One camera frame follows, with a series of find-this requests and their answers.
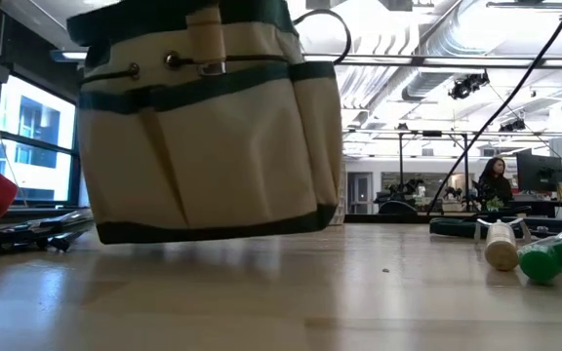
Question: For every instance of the black office chair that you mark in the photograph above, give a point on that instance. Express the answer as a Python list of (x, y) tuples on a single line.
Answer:
[(398, 208)]

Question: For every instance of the beige green-trimmed gardening bag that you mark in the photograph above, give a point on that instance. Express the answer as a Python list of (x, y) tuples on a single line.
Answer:
[(212, 161)]

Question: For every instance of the small green background plant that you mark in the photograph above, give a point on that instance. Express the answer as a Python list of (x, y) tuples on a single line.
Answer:
[(494, 204)]

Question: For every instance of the large framed window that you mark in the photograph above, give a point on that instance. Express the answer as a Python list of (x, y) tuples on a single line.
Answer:
[(37, 146)]

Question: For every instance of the black computer monitor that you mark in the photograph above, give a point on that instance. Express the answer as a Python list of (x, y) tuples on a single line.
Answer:
[(537, 173)]

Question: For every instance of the grey overhead rail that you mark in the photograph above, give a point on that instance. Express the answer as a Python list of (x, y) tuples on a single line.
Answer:
[(456, 61)]

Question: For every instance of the grey door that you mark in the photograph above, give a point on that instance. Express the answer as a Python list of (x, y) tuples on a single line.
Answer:
[(360, 195)]

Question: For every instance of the black ceiling spotlight cluster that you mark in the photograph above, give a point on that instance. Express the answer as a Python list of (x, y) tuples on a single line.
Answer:
[(466, 87)]

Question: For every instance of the ceiling fluorescent light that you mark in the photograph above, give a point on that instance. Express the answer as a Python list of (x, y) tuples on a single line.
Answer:
[(68, 55)]

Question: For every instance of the black desk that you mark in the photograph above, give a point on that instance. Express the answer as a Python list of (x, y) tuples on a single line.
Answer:
[(544, 207)]

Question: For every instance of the black metal rig frame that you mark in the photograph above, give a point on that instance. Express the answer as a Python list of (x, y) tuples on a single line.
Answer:
[(400, 166)]

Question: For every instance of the person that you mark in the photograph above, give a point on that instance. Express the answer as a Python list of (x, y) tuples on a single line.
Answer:
[(495, 187)]

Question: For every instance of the black aluminium table frame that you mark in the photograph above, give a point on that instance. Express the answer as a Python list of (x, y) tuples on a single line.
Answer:
[(383, 219)]

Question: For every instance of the green spray bottle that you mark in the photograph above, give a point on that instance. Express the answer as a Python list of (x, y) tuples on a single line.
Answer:
[(539, 263)]

